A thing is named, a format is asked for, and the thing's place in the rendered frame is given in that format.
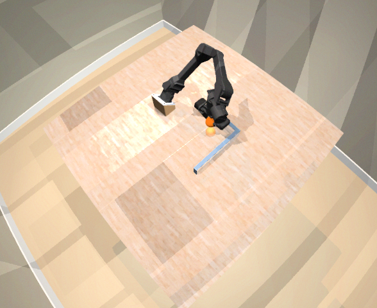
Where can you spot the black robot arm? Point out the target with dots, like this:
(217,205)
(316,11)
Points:
(222,87)

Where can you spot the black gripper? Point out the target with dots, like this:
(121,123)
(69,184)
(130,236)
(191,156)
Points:
(201,106)

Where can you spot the clear low corner wall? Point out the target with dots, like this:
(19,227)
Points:
(231,130)

